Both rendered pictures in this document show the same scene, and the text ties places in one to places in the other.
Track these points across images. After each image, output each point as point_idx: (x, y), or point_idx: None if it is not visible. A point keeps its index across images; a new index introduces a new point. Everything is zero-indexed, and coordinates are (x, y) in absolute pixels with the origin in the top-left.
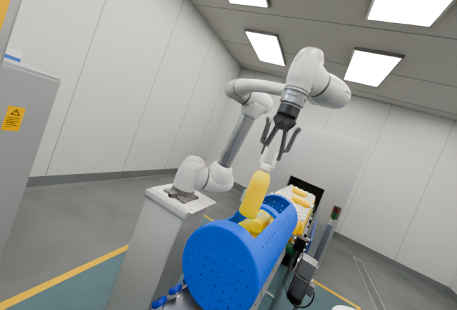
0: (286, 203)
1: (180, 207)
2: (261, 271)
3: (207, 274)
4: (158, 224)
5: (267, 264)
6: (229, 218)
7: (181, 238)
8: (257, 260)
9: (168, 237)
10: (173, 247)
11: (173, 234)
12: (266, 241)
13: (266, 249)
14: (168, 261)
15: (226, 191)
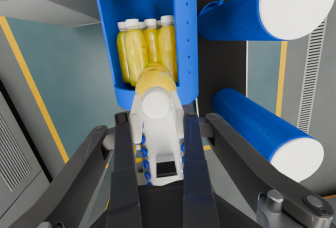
0: None
1: None
2: (197, 89)
3: None
4: (12, 5)
5: (197, 67)
6: None
7: None
8: (192, 97)
9: (41, 3)
10: (56, 1)
11: (42, 1)
12: (188, 53)
13: (192, 65)
14: (65, 2)
15: None
